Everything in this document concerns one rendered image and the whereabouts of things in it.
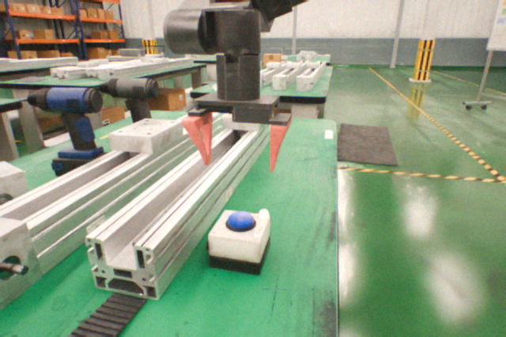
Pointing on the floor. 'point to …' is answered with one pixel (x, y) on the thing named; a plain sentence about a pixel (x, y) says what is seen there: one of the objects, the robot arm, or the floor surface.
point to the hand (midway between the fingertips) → (239, 161)
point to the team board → (497, 34)
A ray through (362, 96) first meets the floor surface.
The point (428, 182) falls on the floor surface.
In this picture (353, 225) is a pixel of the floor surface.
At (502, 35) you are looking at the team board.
